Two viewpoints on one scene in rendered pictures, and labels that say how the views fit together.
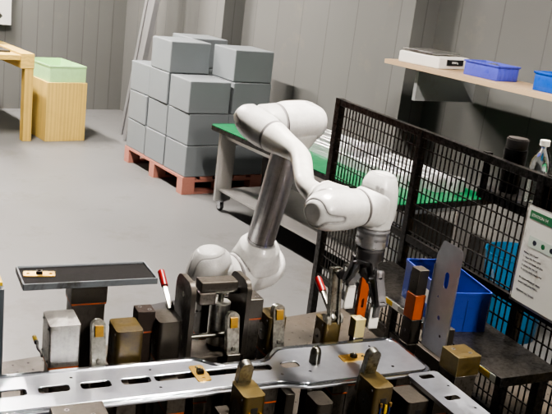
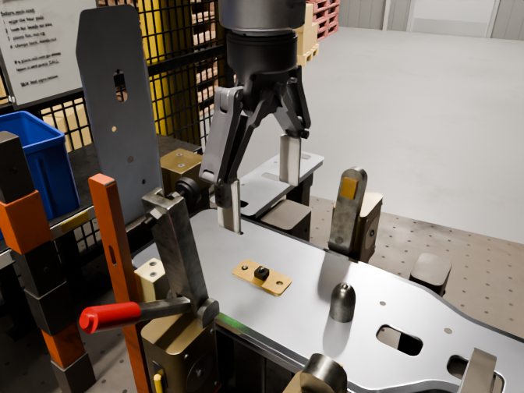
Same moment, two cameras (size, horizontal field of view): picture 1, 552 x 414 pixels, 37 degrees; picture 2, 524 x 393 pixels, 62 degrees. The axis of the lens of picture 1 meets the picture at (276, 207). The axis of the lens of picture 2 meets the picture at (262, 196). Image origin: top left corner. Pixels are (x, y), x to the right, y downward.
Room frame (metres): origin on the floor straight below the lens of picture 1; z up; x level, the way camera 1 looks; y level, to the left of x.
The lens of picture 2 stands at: (2.41, 0.15, 1.42)
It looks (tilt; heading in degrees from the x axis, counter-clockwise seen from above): 31 degrees down; 241
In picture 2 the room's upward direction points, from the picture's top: straight up
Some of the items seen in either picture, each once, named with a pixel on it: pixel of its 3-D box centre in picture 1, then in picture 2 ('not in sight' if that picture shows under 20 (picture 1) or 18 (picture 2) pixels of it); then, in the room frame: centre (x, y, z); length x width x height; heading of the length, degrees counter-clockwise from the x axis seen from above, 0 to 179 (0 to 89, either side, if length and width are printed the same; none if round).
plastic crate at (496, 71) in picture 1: (490, 70); not in sight; (5.43, -1.27, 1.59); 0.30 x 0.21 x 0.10; 36
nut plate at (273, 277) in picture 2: (353, 356); (261, 274); (2.17, -0.27, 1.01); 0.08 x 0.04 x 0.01; 117
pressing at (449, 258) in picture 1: (441, 299); (125, 125); (2.28, -0.51, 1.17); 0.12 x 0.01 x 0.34; 27
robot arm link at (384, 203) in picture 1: (374, 199); not in sight; (2.16, -0.26, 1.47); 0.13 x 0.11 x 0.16; 132
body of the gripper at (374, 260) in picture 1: (368, 261); (262, 73); (2.17, -0.27, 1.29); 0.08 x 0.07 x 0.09; 27
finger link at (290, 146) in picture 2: (373, 316); (289, 161); (2.11, -0.30, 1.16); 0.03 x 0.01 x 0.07; 117
